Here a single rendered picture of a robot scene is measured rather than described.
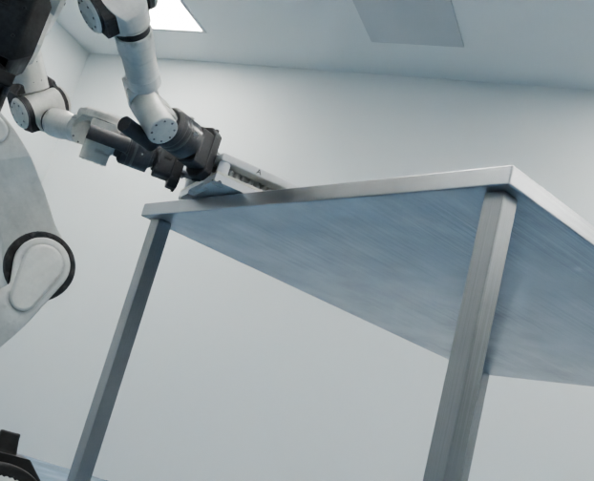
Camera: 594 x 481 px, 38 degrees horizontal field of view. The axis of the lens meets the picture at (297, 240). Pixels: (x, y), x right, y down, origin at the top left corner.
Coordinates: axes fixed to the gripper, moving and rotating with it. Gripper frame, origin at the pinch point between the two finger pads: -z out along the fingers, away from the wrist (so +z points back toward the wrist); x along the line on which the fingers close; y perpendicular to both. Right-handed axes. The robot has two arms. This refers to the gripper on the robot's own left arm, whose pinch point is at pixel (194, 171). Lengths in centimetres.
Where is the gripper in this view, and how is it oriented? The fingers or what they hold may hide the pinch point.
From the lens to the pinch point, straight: 208.4
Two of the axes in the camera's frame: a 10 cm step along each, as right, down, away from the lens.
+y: 3.3, -1.7, -9.3
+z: -9.1, -3.3, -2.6
